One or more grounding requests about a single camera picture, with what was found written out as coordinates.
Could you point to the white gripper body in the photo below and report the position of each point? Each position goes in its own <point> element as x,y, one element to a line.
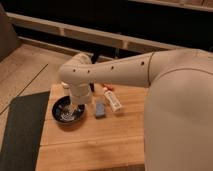
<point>80,93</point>

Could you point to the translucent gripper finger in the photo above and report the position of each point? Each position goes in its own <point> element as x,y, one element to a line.
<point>71,109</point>

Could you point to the white ceramic cup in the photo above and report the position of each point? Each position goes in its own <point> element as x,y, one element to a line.
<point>65,85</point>

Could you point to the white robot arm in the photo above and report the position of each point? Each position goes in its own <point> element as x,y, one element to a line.
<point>178,112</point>

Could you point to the black ceramic bowl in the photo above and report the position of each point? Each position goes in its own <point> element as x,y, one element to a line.
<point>64,113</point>

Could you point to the blue eraser block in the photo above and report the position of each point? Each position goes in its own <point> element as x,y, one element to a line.
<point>99,109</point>

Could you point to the black rectangular block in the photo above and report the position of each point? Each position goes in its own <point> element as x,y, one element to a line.
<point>92,87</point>

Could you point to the white glue bottle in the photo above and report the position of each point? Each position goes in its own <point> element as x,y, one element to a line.
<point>112,99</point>

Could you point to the dark green mat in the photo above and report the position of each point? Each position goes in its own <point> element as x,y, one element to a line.
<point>23,131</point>

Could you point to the wooden board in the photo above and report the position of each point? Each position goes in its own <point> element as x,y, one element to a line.
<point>112,143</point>

